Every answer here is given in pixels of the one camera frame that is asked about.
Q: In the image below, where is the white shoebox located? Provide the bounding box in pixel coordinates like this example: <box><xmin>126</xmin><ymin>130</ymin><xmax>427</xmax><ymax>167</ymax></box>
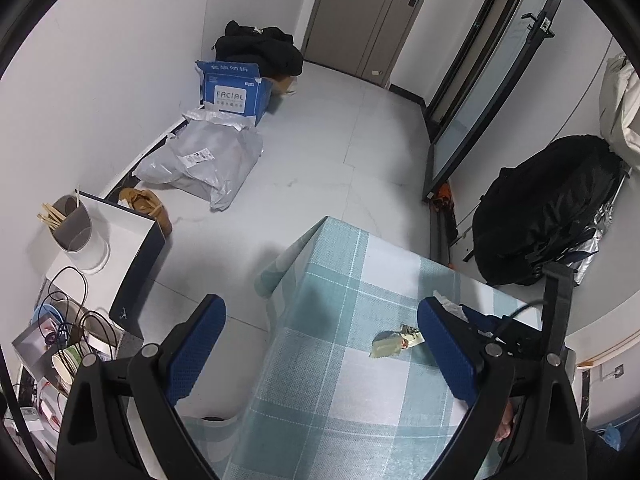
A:
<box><xmin>45</xmin><ymin>191</ymin><xmax>168</xmax><ymax>336</ymax></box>

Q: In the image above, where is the blue cardboard box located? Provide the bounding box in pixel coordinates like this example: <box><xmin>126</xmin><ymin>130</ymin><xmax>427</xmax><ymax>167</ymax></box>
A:
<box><xmin>195</xmin><ymin>60</ymin><xmax>273</xmax><ymax>127</ymax></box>

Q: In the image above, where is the small snack wrapper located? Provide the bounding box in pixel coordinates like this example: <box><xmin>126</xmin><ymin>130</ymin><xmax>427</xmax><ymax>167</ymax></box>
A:
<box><xmin>372</xmin><ymin>325</ymin><xmax>426</xmax><ymax>359</ymax></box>

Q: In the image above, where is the silver folding umbrella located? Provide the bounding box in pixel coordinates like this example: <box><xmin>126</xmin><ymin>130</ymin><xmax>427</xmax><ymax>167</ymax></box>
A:
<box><xmin>560</xmin><ymin>170</ymin><xmax>631</xmax><ymax>286</ymax></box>

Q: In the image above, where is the white fabric bag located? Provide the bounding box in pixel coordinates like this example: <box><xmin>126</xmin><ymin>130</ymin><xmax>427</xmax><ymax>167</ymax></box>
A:
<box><xmin>599</xmin><ymin>52</ymin><xmax>640</xmax><ymax>168</ymax></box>

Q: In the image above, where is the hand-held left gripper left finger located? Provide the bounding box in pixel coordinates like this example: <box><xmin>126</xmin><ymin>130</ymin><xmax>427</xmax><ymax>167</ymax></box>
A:
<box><xmin>56</xmin><ymin>294</ymin><xmax>227</xmax><ymax>480</ymax></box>

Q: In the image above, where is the black cable tangle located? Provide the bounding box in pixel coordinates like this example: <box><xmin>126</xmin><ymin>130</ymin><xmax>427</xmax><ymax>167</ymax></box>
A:
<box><xmin>32</xmin><ymin>266</ymin><xmax>126</xmax><ymax>361</ymax></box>

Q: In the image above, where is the black glass door handle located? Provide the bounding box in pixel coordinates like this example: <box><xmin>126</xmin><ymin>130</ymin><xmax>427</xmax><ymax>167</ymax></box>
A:
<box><xmin>520</xmin><ymin>10</ymin><xmax>556</xmax><ymax>38</ymax></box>

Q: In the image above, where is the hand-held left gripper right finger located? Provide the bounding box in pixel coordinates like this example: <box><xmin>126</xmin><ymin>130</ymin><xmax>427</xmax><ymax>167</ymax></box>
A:
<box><xmin>417</xmin><ymin>296</ymin><xmax>593</xmax><ymax>480</ymax></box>

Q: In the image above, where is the brown cardboard box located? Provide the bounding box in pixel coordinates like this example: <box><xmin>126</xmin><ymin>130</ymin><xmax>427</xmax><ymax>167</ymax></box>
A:
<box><xmin>270</xmin><ymin>74</ymin><xmax>297</xmax><ymax>97</ymax></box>

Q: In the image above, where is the black clothes pile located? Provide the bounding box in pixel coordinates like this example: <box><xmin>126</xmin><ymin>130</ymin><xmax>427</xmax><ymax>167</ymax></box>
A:
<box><xmin>214</xmin><ymin>20</ymin><xmax>305</xmax><ymax>78</ymax></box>

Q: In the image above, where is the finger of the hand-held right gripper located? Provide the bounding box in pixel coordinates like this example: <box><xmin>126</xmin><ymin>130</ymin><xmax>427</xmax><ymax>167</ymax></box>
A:
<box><xmin>442</xmin><ymin>305</ymin><xmax>545</xmax><ymax>357</ymax></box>

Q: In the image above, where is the white bowl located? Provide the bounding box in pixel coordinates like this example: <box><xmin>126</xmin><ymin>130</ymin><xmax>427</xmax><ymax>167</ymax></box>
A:
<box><xmin>50</xmin><ymin>345</ymin><xmax>83</xmax><ymax>393</ymax></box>

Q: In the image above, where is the small white tissue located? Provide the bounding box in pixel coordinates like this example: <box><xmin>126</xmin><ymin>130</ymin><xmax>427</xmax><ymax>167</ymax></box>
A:
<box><xmin>432</xmin><ymin>290</ymin><xmax>468</xmax><ymax>318</ymax></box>

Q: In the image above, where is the black framed glass door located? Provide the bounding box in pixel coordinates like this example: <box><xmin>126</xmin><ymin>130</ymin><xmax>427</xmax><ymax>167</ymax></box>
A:
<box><xmin>422</xmin><ymin>0</ymin><xmax>571</xmax><ymax>201</ymax></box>

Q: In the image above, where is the grey plastic mailer bag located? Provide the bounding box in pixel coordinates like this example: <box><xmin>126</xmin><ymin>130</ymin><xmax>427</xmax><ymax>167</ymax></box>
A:
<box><xmin>134</xmin><ymin>109</ymin><xmax>264</xmax><ymax>211</ymax></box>

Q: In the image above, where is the black backpack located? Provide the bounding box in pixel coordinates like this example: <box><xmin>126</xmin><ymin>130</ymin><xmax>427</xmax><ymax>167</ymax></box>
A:
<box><xmin>471</xmin><ymin>134</ymin><xmax>628</xmax><ymax>286</ymax></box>

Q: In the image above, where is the bundle of wooden chopsticks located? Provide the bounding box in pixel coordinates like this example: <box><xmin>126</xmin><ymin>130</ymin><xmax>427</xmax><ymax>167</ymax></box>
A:
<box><xmin>36</xmin><ymin>202</ymin><xmax>66</xmax><ymax>233</ymax></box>

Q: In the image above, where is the grey box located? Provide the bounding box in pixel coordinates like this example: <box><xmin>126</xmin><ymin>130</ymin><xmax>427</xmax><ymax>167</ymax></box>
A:
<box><xmin>11</xmin><ymin>317</ymin><xmax>56</xmax><ymax>386</ymax></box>

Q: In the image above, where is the orange black tool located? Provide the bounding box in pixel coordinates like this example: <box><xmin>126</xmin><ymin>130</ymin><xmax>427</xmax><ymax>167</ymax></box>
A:
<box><xmin>430</xmin><ymin>182</ymin><xmax>458</xmax><ymax>268</ymax></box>

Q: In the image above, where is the grey brown door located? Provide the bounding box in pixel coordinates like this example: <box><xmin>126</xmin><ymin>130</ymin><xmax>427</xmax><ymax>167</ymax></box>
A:
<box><xmin>302</xmin><ymin>0</ymin><xmax>433</xmax><ymax>86</ymax></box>

